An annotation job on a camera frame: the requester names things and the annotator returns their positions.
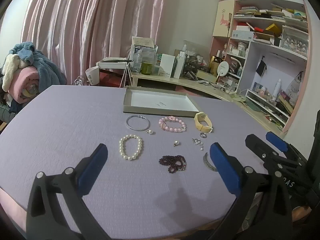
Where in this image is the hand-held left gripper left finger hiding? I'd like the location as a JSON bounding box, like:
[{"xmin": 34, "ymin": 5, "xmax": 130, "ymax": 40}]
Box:
[{"xmin": 26, "ymin": 143, "xmax": 112, "ymax": 240}]

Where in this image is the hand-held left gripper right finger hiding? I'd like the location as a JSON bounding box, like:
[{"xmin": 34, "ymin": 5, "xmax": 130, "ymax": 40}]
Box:
[{"xmin": 209, "ymin": 142, "xmax": 293, "ymax": 240}]

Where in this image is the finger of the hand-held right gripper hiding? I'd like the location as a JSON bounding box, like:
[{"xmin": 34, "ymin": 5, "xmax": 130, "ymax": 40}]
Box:
[
  {"xmin": 244, "ymin": 134, "xmax": 304, "ymax": 178},
  {"xmin": 265, "ymin": 131, "xmax": 309, "ymax": 165}
]

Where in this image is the wide silver cuff bangle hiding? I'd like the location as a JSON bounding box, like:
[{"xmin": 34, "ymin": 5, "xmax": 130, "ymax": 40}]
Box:
[{"xmin": 203, "ymin": 152, "xmax": 218, "ymax": 172}]

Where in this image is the white pearl bracelet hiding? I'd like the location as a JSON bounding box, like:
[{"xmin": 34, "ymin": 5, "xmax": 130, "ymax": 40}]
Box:
[{"xmin": 119, "ymin": 135, "xmax": 143, "ymax": 161}]

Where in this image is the dark red bead bracelet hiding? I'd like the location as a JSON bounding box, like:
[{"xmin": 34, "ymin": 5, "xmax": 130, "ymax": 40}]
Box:
[{"xmin": 159, "ymin": 155, "xmax": 187, "ymax": 172}]

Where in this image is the thin silver bangle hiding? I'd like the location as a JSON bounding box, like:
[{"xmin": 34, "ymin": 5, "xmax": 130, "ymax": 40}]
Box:
[{"xmin": 126, "ymin": 115, "xmax": 151, "ymax": 131}]

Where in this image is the pink bead bracelet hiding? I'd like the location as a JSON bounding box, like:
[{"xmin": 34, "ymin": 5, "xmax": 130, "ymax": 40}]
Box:
[{"xmin": 158, "ymin": 115, "xmax": 187, "ymax": 133}]

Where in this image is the shallow grey cardboard box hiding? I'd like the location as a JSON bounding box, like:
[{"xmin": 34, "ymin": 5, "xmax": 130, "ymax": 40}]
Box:
[{"xmin": 123, "ymin": 86, "xmax": 201, "ymax": 117}]

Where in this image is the yellow wrist band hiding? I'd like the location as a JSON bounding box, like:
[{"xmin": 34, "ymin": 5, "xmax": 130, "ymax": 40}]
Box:
[{"xmin": 194, "ymin": 112, "xmax": 213, "ymax": 133}]

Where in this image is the pink and white bookshelf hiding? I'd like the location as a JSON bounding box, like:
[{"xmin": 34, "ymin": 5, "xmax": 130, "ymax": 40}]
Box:
[{"xmin": 212, "ymin": 0, "xmax": 312, "ymax": 133}]

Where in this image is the red storage box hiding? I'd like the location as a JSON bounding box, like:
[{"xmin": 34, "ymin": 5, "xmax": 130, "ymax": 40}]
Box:
[{"xmin": 100, "ymin": 69, "xmax": 133, "ymax": 88}]

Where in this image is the white mug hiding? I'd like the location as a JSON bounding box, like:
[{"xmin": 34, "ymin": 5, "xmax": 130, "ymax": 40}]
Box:
[{"xmin": 85, "ymin": 66, "xmax": 100, "ymax": 85}]

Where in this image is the beige corner desk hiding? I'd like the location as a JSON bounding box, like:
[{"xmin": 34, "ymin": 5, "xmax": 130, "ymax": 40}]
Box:
[{"xmin": 131, "ymin": 72, "xmax": 288, "ymax": 135}]

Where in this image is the figurine display case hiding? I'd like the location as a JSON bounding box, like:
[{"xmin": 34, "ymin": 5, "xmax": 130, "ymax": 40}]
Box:
[{"xmin": 281, "ymin": 25, "xmax": 309, "ymax": 54}]

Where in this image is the white tray with black tool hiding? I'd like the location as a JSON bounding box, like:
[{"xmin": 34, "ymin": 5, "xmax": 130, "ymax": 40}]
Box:
[{"xmin": 97, "ymin": 57, "xmax": 133, "ymax": 70}]

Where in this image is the blue fleece blanket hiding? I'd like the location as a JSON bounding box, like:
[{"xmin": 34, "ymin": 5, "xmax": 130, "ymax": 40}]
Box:
[{"xmin": 9, "ymin": 41, "xmax": 68, "ymax": 93}]

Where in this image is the pink rolled blanket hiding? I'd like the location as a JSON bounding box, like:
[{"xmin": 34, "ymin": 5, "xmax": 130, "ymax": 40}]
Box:
[{"xmin": 10, "ymin": 66, "xmax": 40, "ymax": 103}]

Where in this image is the green glass jar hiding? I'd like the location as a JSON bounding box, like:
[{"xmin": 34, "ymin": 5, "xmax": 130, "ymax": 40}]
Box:
[{"xmin": 141, "ymin": 62, "xmax": 153, "ymax": 75}]

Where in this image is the clear acrylic box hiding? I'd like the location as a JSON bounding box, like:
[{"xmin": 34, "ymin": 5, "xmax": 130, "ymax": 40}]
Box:
[{"xmin": 182, "ymin": 40, "xmax": 209, "ymax": 58}]

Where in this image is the white carton box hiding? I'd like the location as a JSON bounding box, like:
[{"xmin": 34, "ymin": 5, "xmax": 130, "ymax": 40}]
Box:
[{"xmin": 159, "ymin": 54, "xmax": 175, "ymax": 78}]

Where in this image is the cream blanket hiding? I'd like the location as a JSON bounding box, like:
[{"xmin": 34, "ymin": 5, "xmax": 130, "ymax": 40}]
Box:
[{"xmin": 2, "ymin": 54, "xmax": 20, "ymax": 92}]

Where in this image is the pink curtain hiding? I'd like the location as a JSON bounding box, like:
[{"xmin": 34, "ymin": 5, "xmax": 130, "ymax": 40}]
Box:
[{"xmin": 21, "ymin": 0, "xmax": 175, "ymax": 88}]

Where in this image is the black drawstring pouch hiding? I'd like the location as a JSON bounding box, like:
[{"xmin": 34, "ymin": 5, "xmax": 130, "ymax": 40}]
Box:
[{"xmin": 256, "ymin": 59, "xmax": 267, "ymax": 77}]

